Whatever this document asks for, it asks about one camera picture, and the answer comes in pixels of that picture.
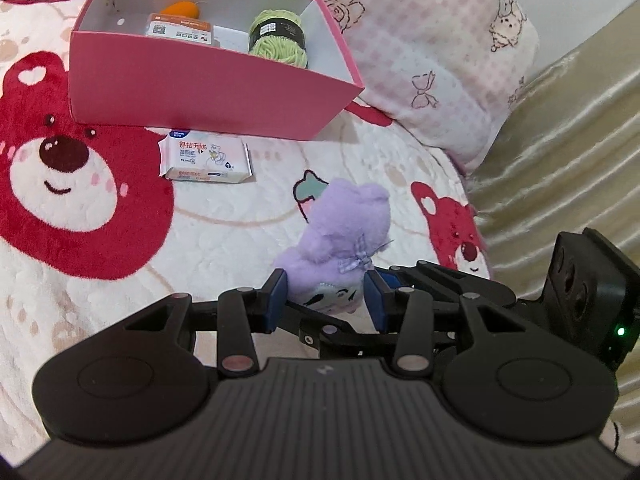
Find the clear floss box orange label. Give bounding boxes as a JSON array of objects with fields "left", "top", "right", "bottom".
[{"left": 145, "top": 14, "right": 216, "bottom": 47}]

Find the green yarn ball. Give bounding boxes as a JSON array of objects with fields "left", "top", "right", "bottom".
[{"left": 248, "top": 7, "right": 308, "bottom": 68}]

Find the pink checked pillow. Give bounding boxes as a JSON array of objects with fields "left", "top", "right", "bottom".
[{"left": 250, "top": 0, "right": 541, "bottom": 176}]

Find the orange makeup sponge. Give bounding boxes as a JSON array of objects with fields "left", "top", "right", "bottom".
[{"left": 160, "top": 0, "right": 203, "bottom": 18}]

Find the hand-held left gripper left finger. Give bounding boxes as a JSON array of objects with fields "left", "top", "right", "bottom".
[{"left": 125, "top": 269, "right": 289, "bottom": 376}]

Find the pink cardboard box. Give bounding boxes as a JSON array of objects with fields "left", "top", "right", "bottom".
[{"left": 69, "top": 0, "right": 366, "bottom": 142}]

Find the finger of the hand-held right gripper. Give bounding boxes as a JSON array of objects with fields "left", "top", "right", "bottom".
[
  {"left": 285, "top": 300, "right": 463, "bottom": 358},
  {"left": 377, "top": 260, "right": 518, "bottom": 307}
]

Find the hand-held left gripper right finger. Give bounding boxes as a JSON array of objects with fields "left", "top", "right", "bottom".
[{"left": 363, "top": 269, "right": 523, "bottom": 376}]

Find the purple plush toy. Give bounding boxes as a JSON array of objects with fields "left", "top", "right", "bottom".
[{"left": 272, "top": 178, "right": 392, "bottom": 317}]

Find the beige satin sheet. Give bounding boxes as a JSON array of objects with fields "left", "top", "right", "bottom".
[{"left": 470, "top": 5, "right": 640, "bottom": 411}]

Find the red bear printed blanket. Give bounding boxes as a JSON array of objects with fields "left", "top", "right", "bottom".
[{"left": 0, "top": 0, "right": 493, "bottom": 466}]

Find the small white wipes pack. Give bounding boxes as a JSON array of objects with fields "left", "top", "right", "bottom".
[{"left": 158, "top": 129, "right": 253, "bottom": 183}]

